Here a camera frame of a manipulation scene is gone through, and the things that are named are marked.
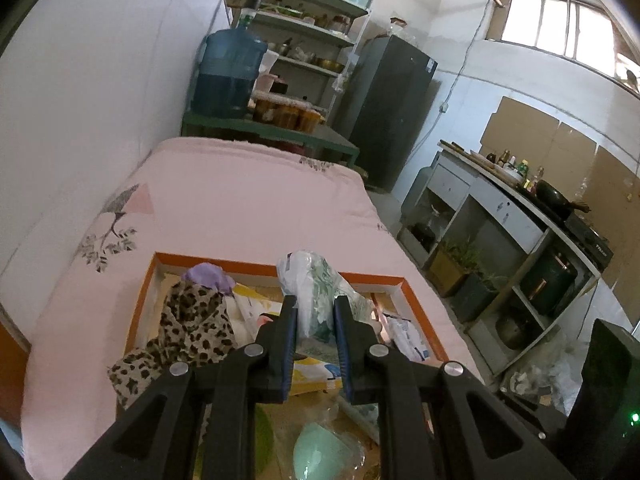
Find mint green foam ball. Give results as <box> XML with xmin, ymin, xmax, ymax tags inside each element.
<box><xmin>291</xmin><ymin>422</ymin><xmax>368</xmax><ymax>480</ymax></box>

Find grey kitchen counter cabinet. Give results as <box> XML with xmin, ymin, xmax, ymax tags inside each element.
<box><xmin>400</xmin><ymin>140</ymin><xmax>603</xmax><ymax>376</ymax></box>

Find cardboard wall sheets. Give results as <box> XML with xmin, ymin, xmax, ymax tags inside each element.
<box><xmin>480</xmin><ymin>96</ymin><xmax>640</xmax><ymax>286</ymax></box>

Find green low table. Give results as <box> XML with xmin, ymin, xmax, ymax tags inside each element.
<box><xmin>181</xmin><ymin>112</ymin><xmax>361</xmax><ymax>168</ymax></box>

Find group of food jars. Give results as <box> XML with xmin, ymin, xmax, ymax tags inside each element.
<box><xmin>252</xmin><ymin>92</ymin><xmax>323</xmax><ymax>133</ymax></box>

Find yellow planter box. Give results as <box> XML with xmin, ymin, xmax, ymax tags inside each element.
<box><xmin>429</xmin><ymin>240</ymin><xmax>476</xmax><ymax>296</ymax></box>

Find dark green planter box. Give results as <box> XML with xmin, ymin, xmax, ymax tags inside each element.
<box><xmin>452</xmin><ymin>270</ymin><xmax>501</xmax><ymax>323</ymax></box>

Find yellow white face packet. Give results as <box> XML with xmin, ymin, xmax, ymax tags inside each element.
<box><xmin>232</xmin><ymin>284</ymin><xmax>282</xmax><ymax>346</ymax></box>

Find row of condiment bottles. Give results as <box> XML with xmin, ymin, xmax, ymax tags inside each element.
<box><xmin>485</xmin><ymin>149</ymin><xmax>546</xmax><ymax>193</ymax></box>

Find black wok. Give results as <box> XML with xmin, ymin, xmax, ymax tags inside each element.
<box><xmin>535</xmin><ymin>180</ymin><xmax>591</xmax><ymax>213</ymax></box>

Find water jug pump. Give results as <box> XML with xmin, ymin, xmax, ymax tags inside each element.
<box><xmin>239</xmin><ymin>0</ymin><xmax>263</xmax><ymax>33</ymax></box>

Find round metal pot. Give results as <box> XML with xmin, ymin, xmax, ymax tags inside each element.
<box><xmin>495</xmin><ymin>312</ymin><xmax>533</xmax><ymax>348</ymax></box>

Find orange rimmed cardboard box lid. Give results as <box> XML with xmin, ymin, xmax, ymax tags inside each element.
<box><xmin>120</xmin><ymin>252</ymin><xmax>451</xmax><ymax>480</ymax></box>

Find purple soft cloth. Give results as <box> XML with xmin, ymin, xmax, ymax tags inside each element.
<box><xmin>181</xmin><ymin>262</ymin><xmax>235</xmax><ymax>295</ymax></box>

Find leopard print scarf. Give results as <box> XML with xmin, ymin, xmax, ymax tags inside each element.
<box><xmin>107</xmin><ymin>280</ymin><xmax>238</xmax><ymax>408</ymax></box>

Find brown wooden door frame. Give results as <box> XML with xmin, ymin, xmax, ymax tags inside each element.
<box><xmin>0</xmin><ymin>305</ymin><xmax>31</xmax><ymax>426</ymax></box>

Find blue water jug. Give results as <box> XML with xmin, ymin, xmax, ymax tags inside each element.
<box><xmin>191</xmin><ymin>30</ymin><xmax>267</xmax><ymax>120</ymax></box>

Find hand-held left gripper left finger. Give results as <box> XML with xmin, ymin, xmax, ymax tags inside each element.
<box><xmin>62</xmin><ymin>295</ymin><xmax>299</xmax><ymax>480</ymax></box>

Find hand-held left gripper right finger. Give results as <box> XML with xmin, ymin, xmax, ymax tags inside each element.
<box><xmin>332</xmin><ymin>295</ymin><xmax>576</xmax><ymax>480</ymax></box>

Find green fuzzy ring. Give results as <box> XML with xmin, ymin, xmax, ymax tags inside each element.
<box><xmin>255</xmin><ymin>406</ymin><xmax>276</xmax><ymax>478</ymax></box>

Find white purple packet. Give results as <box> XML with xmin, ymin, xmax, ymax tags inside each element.
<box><xmin>387</xmin><ymin>312</ymin><xmax>431</xmax><ymax>361</ymax></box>

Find dark green cooking pot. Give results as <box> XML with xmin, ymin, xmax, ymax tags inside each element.
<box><xmin>520</xmin><ymin>250</ymin><xmax>578</xmax><ymax>316</ymax></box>

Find floral print plastic packet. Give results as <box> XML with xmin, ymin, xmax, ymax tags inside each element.
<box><xmin>276</xmin><ymin>250</ymin><xmax>373</xmax><ymax>343</ymax></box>

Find grey refrigerator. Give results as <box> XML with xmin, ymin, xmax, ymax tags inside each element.
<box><xmin>337</xmin><ymin>35</ymin><xmax>438</xmax><ymax>193</ymax></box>

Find white metal shelf rack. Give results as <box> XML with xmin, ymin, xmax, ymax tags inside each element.
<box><xmin>227</xmin><ymin>0</ymin><xmax>376</xmax><ymax>121</ymax></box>

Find barred window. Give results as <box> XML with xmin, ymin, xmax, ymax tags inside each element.
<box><xmin>487</xmin><ymin>0</ymin><xmax>640</xmax><ymax>96</ymax></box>

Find black gas stove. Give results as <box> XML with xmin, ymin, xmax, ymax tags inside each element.
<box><xmin>565</xmin><ymin>212</ymin><xmax>615</xmax><ymax>268</ymax></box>

